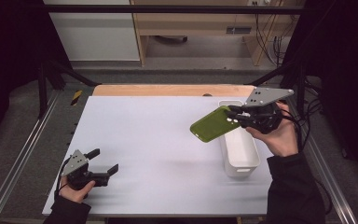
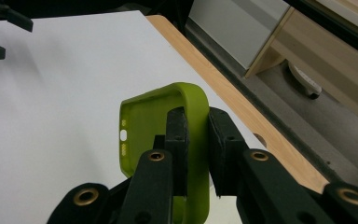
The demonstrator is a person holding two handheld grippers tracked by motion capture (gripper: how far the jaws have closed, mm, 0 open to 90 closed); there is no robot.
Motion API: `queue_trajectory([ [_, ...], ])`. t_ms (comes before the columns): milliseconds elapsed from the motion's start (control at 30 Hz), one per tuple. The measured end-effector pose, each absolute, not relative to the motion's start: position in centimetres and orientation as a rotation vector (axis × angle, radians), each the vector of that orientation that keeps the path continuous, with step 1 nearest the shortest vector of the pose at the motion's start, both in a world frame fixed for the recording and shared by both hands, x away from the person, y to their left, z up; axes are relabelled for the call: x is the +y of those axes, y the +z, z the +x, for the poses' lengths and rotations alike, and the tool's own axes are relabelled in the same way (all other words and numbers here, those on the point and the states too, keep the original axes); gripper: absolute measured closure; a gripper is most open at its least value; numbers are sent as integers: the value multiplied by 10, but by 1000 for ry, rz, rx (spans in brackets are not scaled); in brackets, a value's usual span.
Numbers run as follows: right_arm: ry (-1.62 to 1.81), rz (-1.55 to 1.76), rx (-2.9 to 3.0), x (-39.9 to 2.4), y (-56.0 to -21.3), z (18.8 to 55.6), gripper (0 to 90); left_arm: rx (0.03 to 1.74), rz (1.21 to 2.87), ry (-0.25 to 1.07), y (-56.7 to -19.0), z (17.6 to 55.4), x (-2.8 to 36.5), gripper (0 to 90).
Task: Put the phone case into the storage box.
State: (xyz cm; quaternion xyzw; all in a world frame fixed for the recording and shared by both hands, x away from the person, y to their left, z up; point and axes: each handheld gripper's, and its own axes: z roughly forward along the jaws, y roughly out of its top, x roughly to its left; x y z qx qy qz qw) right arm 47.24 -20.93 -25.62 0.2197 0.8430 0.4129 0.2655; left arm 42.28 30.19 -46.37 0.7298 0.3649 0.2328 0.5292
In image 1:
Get black horizontal frame bar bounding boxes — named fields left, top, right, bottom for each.
left=41, top=4, right=307, bottom=15

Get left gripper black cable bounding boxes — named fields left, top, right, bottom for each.
left=54, top=157, right=73, bottom=200

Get hanging black cables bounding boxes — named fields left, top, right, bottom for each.
left=255, top=13, right=292, bottom=67

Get green phone case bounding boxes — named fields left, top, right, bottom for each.
left=189, top=105, right=241, bottom=144

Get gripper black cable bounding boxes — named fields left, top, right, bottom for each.
left=279, top=106, right=334, bottom=217
left=54, top=157, right=73, bottom=200

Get black metal stand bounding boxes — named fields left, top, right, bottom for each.
left=37, top=60, right=102, bottom=119
left=245, top=60, right=307, bottom=118

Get aluminium rail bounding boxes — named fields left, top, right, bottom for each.
left=287, top=92, right=358, bottom=224
left=0, top=90, right=62, bottom=224

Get black floor cables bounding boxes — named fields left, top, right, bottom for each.
left=295, top=78, right=324, bottom=138

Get yellow black floor tape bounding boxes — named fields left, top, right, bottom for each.
left=70, top=90, right=84, bottom=106

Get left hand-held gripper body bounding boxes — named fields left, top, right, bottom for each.
left=61, top=149, right=110, bottom=191

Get black curtain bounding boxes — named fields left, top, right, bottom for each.
left=281, top=0, right=358, bottom=188
left=0, top=0, right=73, bottom=153

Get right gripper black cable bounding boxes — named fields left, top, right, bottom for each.
left=279, top=106, right=334, bottom=217

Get person's left hand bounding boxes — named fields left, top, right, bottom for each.
left=59, top=175, right=96, bottom=203

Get white cabinet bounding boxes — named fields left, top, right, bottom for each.
left=42, top=0, right=141, bottom=62

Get white table sheet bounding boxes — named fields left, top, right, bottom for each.
left=41, top=95, right=279, bottom=217

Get person's right hand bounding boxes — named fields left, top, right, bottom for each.
left=245, top=101, right=300, bottom=158

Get white power strip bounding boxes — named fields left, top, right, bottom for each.
left=247, top=0, right=273, bottom=7

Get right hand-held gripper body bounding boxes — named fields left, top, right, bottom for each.
left=237, top=87, right=295, bottom=135

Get white plastic storage box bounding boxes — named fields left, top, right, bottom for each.
left=217, top=99, right=261, bottom=179

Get wooden desk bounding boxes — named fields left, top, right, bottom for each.
left=130, top=0, right=306, bottom=67

